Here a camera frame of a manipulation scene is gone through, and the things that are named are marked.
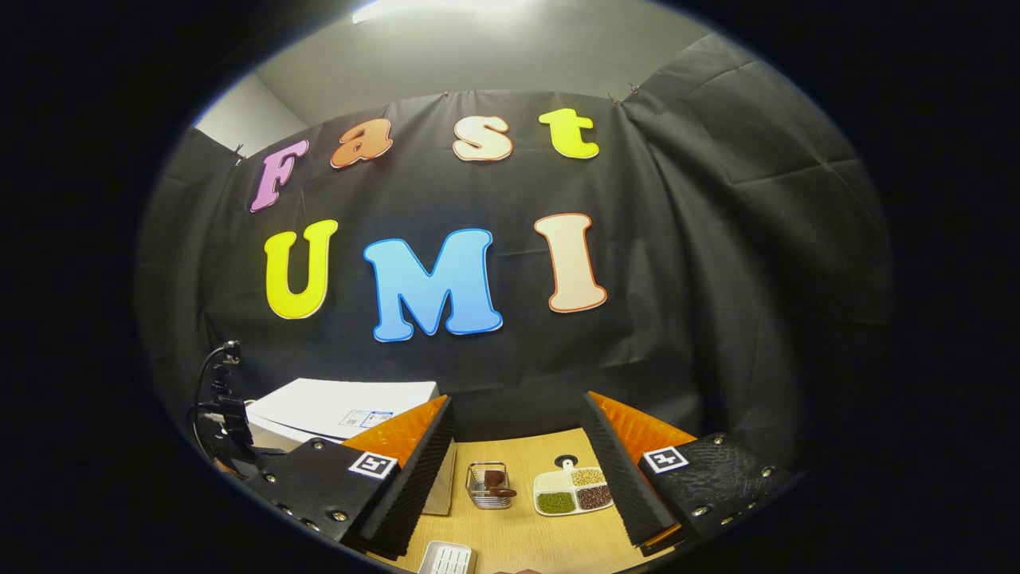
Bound white microwave oven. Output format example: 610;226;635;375
245;379;457;517

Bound metal wire basket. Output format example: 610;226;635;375
465;462;517;510

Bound black backdrop cloth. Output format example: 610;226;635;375
134;32;893;471

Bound small white tray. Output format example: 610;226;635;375
418;541;477;574

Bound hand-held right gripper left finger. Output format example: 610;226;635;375
243;396;457;559

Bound black cable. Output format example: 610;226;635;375
189;344;232;467

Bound large ceiling light panel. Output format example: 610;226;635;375
351;0;527;25

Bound white divided dish of beans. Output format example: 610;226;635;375
532;456;614;517

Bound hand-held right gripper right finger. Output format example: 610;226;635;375
579;391;802;557

